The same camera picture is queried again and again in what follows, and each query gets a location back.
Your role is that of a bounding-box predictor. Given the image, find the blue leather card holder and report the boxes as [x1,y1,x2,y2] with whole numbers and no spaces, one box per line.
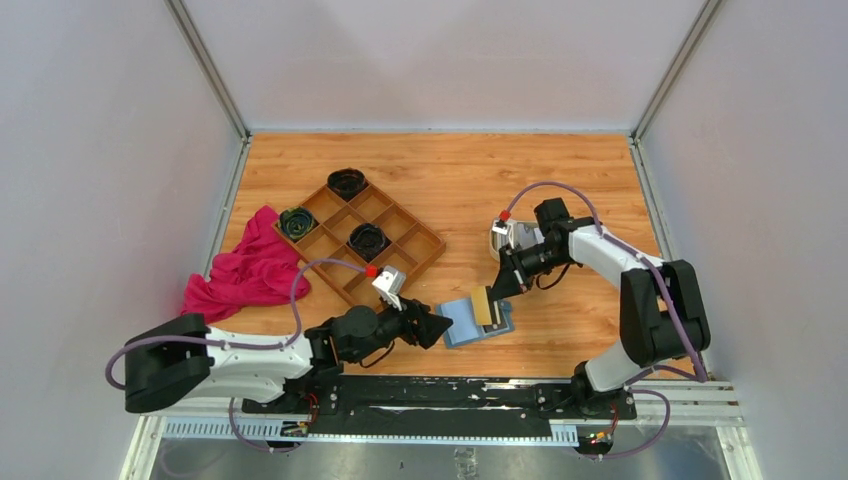
[436,297,514,349]

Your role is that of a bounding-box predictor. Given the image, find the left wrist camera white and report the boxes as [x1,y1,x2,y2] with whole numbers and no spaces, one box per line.
[371,266,406,311]

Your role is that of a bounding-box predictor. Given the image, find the gold credit card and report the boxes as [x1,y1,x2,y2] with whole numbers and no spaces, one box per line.
[469,286,494,327]

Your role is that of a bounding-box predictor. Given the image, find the brown wooden grid tray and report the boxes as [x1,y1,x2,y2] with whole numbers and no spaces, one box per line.
[272,181,446,297]

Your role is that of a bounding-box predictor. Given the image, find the aluminium frame rail front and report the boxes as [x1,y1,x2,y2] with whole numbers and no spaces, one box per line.
[161,375,744,447]

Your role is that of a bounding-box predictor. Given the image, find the beige oval card tray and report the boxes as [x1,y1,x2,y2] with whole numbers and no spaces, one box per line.
[489,218,544,261]

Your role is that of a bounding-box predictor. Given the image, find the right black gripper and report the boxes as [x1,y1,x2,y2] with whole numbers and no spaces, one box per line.
[489,241,569,302]

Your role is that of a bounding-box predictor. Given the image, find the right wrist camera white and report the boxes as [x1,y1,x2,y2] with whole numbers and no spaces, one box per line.
[490,219,515,250]

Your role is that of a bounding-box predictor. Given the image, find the pink crumpled cloth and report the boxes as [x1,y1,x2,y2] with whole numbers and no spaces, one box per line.
[179,206,311,324]

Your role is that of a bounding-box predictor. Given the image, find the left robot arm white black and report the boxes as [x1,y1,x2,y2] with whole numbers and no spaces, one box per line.
[108,299,453,414]

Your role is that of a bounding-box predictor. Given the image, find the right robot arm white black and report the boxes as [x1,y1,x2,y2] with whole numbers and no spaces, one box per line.
[472,198,711,418]

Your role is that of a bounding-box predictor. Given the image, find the black VIP credit card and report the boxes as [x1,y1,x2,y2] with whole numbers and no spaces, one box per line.
[482,302,507,334]

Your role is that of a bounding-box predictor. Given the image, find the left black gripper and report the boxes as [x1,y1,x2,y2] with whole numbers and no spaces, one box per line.
[348,290,452,364]

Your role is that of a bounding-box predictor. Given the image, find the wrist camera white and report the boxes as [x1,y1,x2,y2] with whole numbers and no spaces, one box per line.
[490,219,515,250]
[371,266,406,311]

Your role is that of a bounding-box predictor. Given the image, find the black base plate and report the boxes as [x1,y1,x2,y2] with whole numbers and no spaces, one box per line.
[237,375,637,438]

